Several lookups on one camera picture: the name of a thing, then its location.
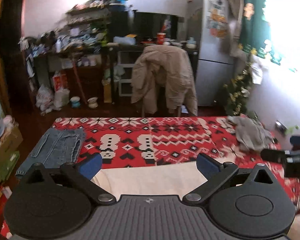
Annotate white knit v-neck vest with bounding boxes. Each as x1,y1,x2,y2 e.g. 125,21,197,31
91,162,207,199

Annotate grey crumpled garment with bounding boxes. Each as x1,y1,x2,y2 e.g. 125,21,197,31
226,116,273,152

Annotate blue denim jeans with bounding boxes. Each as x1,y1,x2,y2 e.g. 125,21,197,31
15,128,86,178

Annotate cardboard box with items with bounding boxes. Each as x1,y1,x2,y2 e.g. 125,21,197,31
0,115,23,215

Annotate small decorated christmas tree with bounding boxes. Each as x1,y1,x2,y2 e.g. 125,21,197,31
217,62,253,116

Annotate red patterned table cloth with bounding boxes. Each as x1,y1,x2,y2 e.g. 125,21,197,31
8,117,300,239

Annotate white plastic bag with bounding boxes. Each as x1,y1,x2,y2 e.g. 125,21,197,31
36,85,54,114

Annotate green christmas curtain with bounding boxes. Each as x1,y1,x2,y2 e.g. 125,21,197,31
238,0,300,81

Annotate silver refrigerator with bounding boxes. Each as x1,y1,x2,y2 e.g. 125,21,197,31
186,0,234,107

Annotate cluttered dark shelf unit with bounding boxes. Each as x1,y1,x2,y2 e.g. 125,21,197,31
25,0,129,102

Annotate beige jacket on chair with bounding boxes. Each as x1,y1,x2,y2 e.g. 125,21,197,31
131,45,198,116

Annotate red paper cup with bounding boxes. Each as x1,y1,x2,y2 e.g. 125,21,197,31
157,33,166,45

